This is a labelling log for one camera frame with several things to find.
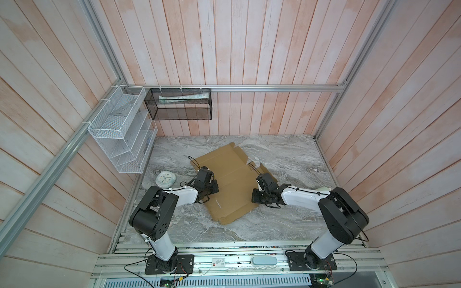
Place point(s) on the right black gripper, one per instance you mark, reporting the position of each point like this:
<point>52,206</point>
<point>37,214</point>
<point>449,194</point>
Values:
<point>254,196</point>

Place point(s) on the paper sheet in black basket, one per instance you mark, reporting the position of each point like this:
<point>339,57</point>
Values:
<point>173,97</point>

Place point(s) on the grey oval device on rail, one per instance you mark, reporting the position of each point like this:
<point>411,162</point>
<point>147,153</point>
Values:
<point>264,261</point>

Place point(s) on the black wire mesh basket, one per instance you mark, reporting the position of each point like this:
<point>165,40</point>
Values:
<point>199,110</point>

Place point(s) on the white wire mesh shelf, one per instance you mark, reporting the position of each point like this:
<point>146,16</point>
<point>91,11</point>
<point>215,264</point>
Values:
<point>124,130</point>

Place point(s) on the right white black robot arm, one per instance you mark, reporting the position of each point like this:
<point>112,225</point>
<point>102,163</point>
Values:
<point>344,218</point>

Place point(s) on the aluminium mounting rail frame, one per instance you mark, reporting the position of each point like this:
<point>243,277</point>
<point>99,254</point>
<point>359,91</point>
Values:
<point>352,260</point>

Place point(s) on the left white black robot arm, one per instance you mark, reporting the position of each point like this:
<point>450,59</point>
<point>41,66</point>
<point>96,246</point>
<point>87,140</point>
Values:
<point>153,214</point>

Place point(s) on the brown cardboard box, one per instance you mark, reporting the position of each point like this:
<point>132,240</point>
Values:
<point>236,181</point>

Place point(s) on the small white label box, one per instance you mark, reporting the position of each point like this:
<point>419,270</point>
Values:
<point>218,262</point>

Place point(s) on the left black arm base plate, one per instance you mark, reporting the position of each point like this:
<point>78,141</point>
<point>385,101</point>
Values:
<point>181,264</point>

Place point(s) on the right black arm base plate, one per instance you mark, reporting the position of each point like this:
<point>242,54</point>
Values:
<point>302,261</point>

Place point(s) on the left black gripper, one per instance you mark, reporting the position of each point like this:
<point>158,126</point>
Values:
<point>215,189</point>

